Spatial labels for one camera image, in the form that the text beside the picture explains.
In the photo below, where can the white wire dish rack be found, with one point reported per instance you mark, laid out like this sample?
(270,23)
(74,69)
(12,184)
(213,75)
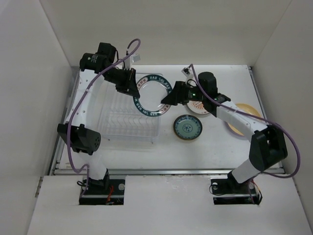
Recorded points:
(120,119)

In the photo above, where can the purple rimmed patterned plate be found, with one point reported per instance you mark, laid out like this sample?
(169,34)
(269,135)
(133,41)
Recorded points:
(197,108)

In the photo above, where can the beige orange plate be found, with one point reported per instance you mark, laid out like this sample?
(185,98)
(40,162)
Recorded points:
(247,109)

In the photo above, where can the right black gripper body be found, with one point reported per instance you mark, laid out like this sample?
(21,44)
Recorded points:
(189,93)

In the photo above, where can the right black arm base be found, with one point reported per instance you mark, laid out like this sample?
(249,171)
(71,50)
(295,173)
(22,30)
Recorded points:
(225,193)

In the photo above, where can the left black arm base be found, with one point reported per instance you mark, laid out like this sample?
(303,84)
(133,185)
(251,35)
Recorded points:
(109,191)

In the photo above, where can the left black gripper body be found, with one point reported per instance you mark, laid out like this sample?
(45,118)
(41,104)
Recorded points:
(121,78)

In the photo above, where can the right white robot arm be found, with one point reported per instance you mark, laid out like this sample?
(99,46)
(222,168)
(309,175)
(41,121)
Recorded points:
(267,142)

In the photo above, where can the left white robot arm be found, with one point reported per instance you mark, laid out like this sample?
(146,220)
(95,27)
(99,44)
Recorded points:
(82,142)

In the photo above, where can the dark green rimmed plate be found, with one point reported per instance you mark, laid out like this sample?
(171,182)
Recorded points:
(187,127)

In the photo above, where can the aluminium table front rail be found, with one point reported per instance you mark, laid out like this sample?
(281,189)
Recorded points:
(279,170)

